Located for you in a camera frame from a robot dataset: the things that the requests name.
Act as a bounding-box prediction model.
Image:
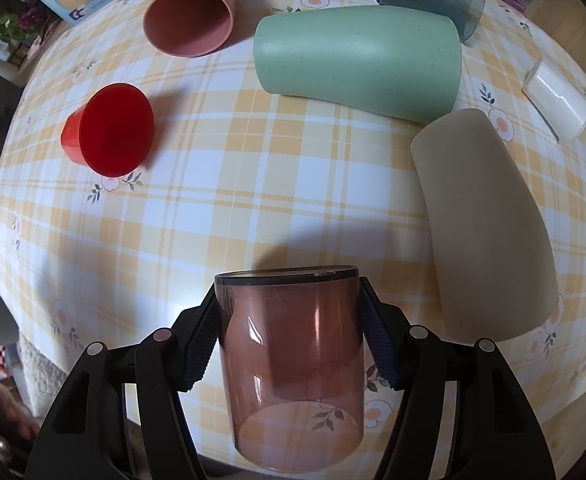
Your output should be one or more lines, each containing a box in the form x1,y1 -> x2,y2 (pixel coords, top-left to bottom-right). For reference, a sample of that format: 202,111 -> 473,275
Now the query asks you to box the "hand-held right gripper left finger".
24,287 -> 222,480

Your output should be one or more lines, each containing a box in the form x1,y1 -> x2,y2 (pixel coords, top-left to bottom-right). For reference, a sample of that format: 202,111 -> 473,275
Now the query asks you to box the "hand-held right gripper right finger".
357,277 -> 558,480

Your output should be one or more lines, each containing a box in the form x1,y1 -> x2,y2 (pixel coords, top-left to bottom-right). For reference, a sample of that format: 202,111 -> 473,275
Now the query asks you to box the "transparent brown cup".
214,265 -> 364,475

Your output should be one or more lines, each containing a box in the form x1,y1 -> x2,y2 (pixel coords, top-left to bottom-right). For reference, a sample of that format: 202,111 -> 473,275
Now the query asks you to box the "beige cup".
410,108 -> 558,345

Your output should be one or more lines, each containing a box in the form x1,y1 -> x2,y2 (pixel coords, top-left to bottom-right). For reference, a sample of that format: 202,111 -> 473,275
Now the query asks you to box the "red cup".
61,83 -> 156,178

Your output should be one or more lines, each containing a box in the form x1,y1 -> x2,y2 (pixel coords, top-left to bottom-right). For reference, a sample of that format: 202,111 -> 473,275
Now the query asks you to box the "green speckled cup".
253,6 -> 462,123

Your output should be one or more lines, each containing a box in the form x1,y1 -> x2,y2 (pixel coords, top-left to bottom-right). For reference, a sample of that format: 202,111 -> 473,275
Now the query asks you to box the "clear white cup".
521,57 -> 586,142

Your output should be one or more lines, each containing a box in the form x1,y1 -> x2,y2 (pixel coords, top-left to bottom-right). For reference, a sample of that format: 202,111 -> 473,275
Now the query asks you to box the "pink cup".
143,0 -> 235,58

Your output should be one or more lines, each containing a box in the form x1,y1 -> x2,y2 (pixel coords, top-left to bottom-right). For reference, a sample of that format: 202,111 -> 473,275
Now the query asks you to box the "yellow plaid tablecloth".
0,0 -> 586,466

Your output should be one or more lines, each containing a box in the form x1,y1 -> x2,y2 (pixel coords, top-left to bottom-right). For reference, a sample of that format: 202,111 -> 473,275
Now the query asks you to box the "potted plant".
0,4 -> 54,61

